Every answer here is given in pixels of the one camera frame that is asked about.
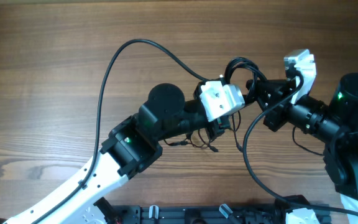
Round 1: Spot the black cable bundle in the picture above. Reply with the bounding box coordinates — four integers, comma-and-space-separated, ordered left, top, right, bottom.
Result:
163, 57, 269, 153

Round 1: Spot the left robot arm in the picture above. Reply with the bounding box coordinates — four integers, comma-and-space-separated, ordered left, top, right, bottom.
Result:
0, 81, 243, 223

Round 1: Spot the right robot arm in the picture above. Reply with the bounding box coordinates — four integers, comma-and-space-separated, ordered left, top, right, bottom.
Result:
247, 73, 358, 223

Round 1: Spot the right camera black cable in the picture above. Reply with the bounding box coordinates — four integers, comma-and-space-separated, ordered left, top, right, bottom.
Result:
242, 71, 358, 223

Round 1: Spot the camera black cable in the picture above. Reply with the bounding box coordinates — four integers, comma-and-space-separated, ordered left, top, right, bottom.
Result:
29, 39, 209, 224
242, 71, 358, 223

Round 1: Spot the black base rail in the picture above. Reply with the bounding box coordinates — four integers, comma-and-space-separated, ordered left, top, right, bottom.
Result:
94, 198, 332, 224

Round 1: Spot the left camera black cable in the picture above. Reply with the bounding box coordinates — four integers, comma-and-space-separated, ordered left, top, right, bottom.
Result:
29, 39, 209, 224

